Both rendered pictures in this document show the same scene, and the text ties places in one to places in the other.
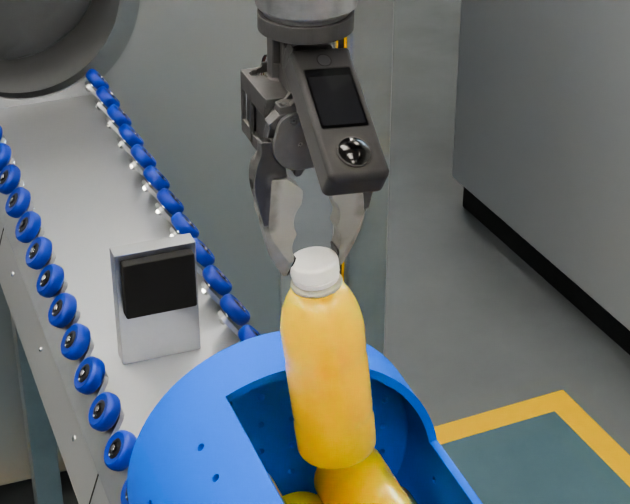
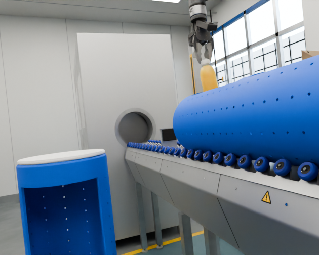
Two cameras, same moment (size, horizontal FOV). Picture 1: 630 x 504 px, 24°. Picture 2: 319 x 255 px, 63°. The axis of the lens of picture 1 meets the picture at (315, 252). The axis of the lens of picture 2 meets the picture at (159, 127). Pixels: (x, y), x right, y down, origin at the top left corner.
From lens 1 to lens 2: 0.90 m
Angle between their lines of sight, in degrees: 30
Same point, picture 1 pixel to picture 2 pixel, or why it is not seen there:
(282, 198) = (198, 46)
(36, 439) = (140, 216)
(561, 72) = not seen: hidden behind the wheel
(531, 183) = not seen: hidden behind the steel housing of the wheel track
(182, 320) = (173, 143)
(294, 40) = (197, 16)
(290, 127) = (198, 32)
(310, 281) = (205, 61)
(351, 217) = (210, 52)
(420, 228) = not seen: hidden behind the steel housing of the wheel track
